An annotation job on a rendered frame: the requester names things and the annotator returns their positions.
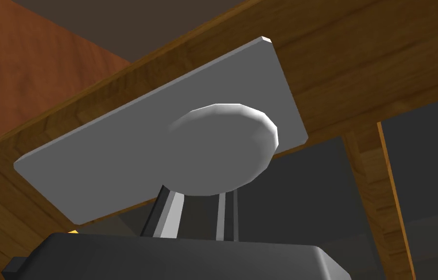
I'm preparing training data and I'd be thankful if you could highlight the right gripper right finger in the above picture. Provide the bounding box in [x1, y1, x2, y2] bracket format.
[215, 189, 239, 242]

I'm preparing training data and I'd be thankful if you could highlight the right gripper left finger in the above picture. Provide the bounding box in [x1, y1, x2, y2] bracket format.
[140, 184, 186, 240]

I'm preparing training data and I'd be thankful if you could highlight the grey round knob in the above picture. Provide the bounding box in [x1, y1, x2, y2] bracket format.
[168, 103, 280, 197]

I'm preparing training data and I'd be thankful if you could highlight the grey drawer front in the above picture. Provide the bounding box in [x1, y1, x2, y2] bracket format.
[13, 36, 309, 226]

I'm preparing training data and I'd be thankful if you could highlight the brown wooden table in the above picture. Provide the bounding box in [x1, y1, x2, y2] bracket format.
[0, 0, 438, 280]

